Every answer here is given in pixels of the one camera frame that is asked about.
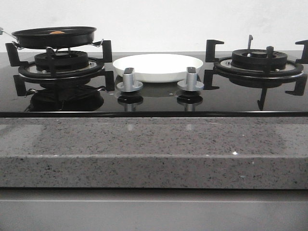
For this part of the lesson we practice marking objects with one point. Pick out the grey cabinet front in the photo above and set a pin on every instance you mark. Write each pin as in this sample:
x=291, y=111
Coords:
x=153, y=210

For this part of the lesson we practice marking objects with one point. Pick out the left black burner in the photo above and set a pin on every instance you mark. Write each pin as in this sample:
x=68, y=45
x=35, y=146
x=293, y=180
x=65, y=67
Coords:
x=63, y=61

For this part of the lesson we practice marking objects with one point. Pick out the black glass gas hob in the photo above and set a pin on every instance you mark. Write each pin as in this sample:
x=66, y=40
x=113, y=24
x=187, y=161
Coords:
x=222, y=96

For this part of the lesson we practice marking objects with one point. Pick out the black frying pan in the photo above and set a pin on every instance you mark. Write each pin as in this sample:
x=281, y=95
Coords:
x=39, y=38

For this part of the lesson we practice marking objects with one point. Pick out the silver control knob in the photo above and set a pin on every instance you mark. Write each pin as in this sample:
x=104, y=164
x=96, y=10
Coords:
x=129, y=83
x=190, y=83

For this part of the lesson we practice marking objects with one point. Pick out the black burner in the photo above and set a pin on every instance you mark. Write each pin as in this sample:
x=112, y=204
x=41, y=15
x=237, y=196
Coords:
x=63, y=61
x=256, y=59

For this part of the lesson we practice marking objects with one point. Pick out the right black burner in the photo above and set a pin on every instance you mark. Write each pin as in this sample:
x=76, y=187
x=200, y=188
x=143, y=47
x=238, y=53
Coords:
x=256, y=59

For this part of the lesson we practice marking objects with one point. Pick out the right silver control knob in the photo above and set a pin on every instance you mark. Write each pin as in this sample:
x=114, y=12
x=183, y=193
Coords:
x=190, y=83

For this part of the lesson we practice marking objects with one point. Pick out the fried egg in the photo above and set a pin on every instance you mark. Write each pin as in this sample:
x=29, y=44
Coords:
x=57, y=32

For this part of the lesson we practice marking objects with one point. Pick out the white round plate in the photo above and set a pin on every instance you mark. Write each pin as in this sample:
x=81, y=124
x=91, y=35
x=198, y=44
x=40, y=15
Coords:
x=158, y=68

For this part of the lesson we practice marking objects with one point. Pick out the left silver control knob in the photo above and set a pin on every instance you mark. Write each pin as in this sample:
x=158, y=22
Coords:
x=129, y=83

